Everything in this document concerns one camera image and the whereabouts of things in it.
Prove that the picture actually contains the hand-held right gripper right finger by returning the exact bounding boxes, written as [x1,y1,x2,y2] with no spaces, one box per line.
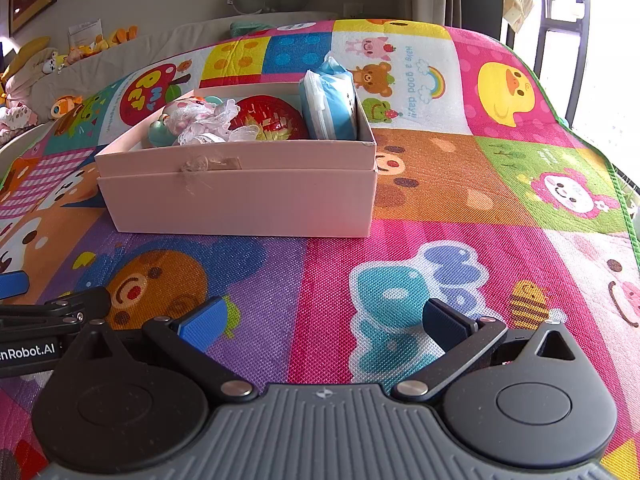
[390,298,594,404]

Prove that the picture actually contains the red round packet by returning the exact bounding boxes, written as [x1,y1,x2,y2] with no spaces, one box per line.
[227,94,310,142]

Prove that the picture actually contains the black metal rack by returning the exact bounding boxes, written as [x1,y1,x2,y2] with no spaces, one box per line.
[505,0,587,132]

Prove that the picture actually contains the blue tissue packet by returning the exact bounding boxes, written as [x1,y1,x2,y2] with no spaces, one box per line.
[298,52,360,141]

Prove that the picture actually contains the pale pink cardboard box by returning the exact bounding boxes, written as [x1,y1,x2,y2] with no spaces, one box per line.
[94,81,379,239]

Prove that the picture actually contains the white paper card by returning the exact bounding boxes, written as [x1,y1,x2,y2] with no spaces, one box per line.
[67,18,104,49]

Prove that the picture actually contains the pink doll with white lace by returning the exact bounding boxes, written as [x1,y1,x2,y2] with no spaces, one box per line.
[147,95,242,147]

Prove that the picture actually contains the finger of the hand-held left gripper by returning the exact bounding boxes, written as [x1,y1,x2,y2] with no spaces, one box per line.
[0,287,112,331]
[0,269,29,302]

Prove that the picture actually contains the plush doll with yellow hat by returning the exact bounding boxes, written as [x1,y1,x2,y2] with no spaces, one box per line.
[2,35,67,92]

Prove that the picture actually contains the beige hanging towel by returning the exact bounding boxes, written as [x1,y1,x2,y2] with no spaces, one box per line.
[502,0,535,34]

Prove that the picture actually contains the colourful cartoon play mat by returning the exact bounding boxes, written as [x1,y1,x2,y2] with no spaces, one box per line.
[0,18,640,480]

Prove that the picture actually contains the yellow plush toys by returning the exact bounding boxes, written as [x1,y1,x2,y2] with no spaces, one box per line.
[64,25,139,59]

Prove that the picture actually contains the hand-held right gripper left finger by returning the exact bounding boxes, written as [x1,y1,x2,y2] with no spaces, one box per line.
[60,296,260,404]

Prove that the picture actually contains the green cloth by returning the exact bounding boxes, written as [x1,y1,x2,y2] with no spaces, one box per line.
[229,20,274,39]

